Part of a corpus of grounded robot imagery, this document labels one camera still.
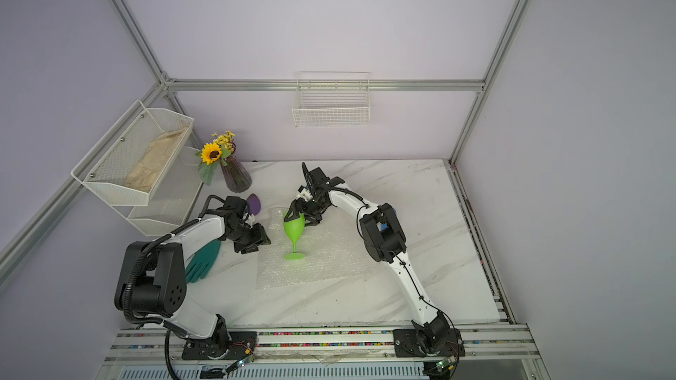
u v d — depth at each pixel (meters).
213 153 0.91
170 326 0.52
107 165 0.69
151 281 0.45
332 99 0.95
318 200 0.80
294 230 0.91
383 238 0.63
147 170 0.77
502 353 0.73
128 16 0.76
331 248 0.93
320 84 0.91
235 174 1.04
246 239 0.79
